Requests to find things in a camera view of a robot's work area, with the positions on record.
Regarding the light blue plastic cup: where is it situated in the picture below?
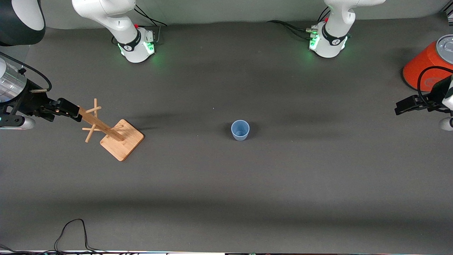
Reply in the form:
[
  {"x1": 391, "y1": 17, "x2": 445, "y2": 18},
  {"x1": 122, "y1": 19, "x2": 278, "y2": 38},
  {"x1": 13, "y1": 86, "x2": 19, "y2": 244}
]
[{"x1": 231, "y1": 120, "x2": 250, "y2": 141}]

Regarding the orange can with silver lid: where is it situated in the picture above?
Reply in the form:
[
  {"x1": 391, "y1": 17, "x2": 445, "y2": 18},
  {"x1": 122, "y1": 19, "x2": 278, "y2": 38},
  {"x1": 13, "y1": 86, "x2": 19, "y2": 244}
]
[{"x1": 402, "y1": 34, "x2": 453, "y2": 92}]

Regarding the wooden mug tree stand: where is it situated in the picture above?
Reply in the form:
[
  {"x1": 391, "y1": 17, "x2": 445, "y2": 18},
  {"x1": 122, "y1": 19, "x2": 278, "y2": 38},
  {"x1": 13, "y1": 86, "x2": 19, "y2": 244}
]
[{"x1": 78, "y1": 98, "x2": 145, "y2": 162}]

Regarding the looped black cable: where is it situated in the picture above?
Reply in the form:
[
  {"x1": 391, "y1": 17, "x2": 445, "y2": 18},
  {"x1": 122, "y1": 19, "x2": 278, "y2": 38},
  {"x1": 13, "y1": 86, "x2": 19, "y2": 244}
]
[{"x1": 53, "y1": 219, "x2": 107, "y2": 253}]

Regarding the short black left base cable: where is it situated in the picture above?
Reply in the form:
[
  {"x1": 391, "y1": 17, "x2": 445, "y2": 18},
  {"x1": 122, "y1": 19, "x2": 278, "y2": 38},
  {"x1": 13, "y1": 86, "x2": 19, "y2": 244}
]
[{"x1": 317, "y1": 6, "x2": 332, "y2": 23}]

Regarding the black left base cable with plugs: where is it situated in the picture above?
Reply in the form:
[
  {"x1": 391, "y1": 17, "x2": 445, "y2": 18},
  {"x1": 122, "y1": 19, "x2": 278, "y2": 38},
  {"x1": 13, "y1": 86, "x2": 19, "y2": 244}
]
[{"x1": 267, "y1": 20, "x2": 314, "y2": 39}]

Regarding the black cable along table edge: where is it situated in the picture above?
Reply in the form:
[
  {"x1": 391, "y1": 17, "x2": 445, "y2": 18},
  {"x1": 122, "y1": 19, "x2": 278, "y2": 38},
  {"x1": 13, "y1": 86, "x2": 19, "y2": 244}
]
[{"x1": 0, "y1": 244, "x2": 167, "y2": 255}]

